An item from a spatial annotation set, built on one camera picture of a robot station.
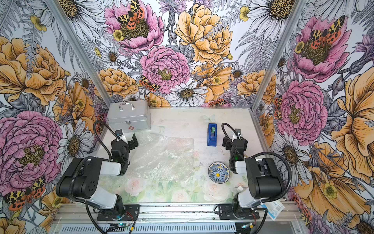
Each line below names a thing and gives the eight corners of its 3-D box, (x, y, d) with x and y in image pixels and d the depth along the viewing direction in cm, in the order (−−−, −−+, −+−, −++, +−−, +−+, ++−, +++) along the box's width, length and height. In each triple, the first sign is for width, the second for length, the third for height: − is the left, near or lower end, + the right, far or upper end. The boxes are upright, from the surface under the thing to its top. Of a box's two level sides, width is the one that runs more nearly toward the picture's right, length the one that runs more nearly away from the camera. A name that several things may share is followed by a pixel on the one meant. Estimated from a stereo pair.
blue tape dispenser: (207, 146, 102) (208, 141, 97) (207, 128, 112) (208, 122, 107) (216, 146, 101) (217, 141, 96) (215, 128, 111) (216, 123, 106)
